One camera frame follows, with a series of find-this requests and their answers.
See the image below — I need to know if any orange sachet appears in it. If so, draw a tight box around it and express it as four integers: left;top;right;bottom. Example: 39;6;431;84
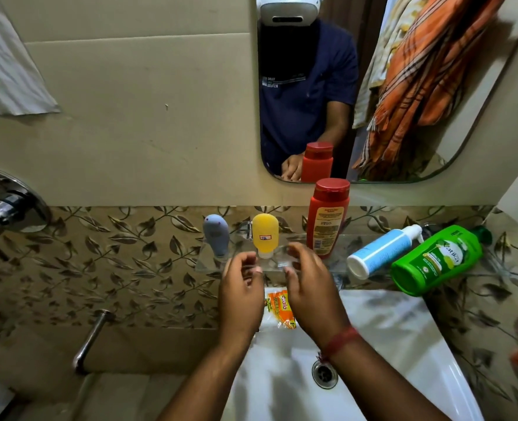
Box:
265;290;297;330

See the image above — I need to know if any chrome mixer valve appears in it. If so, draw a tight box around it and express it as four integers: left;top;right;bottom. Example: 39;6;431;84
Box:
0;166;52;244

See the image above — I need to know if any green bottle with green cap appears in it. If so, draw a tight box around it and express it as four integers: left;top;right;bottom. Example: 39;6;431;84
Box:
390;225;493;297

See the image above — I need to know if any person's left forearm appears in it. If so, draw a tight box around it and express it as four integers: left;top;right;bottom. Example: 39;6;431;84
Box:
157;339;255;421

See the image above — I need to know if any chrome tap spout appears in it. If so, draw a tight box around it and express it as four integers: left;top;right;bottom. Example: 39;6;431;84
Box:
72;308;115;376

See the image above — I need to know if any wall mirror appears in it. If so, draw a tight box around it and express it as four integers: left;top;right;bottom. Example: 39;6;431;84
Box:
256;0;518;185

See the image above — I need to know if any person's left hand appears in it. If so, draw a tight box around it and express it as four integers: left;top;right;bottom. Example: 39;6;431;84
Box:
218;251;266;345

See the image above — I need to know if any white hanging cloth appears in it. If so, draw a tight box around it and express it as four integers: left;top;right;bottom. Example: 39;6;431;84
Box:
0;0;62;118

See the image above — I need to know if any person's right forearm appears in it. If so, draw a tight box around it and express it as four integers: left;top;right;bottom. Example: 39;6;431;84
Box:
324;332;452;421

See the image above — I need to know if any person's right hand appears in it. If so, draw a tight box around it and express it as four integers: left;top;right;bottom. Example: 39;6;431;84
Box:
284;242;355;349

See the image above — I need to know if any yellow squeeze bottle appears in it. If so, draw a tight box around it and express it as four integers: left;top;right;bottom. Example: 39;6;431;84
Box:
251;213;280;259

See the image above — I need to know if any white and blue pump bottle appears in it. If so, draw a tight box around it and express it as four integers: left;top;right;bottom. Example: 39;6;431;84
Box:
347;224;424;280

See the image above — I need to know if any metal sink drain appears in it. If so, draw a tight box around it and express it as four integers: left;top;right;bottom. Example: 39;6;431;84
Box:
311;359;339;390

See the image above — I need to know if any white ceramic sink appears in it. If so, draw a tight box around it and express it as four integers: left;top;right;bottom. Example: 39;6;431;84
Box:
221;287;486;421

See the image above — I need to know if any clear glass shelf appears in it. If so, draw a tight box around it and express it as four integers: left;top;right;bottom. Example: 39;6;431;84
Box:
195;231;422;287

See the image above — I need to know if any red bottle with red cap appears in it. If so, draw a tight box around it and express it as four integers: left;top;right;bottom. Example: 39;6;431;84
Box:
306;178;351;260

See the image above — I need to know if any grey squeeze bottle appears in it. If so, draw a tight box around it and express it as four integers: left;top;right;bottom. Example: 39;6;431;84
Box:
202;214;231;258

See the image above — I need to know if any red thread wristband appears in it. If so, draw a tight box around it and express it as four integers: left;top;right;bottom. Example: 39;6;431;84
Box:
318;326;361;363

